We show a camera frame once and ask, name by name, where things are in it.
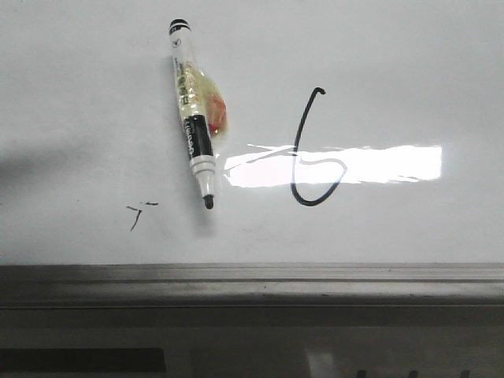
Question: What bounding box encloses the black and white whiteboard marker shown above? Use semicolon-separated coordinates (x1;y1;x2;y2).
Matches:
169;18;225;209

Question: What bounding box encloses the white whiteboard with metal frame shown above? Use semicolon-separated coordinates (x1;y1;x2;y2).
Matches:
1;1;503;328

